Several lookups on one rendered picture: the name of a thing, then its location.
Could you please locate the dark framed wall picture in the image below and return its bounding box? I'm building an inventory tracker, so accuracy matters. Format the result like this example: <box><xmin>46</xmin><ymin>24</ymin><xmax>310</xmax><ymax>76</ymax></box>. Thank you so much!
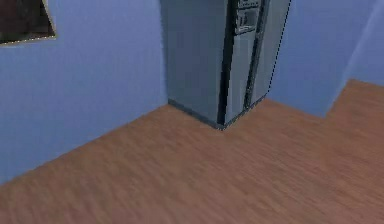
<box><xmin>0</xmin><ymin>0</ymin><xmax>57</xmax><ymax>46</ymax></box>

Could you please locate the black fridge handle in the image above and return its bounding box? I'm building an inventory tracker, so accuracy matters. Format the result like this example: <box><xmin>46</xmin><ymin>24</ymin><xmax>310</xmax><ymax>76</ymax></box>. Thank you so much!
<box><xmin>243</xmin><ymin>0</ymin><xmax>270</xmax><ymax>110</ymax></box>

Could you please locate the grey fridge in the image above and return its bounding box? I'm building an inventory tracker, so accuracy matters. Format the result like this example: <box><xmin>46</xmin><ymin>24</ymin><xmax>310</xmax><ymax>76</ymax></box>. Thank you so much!
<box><xmin>161</xmin><ymin>0</ymin><xmax>292</xmax><ymax>131</ymax></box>

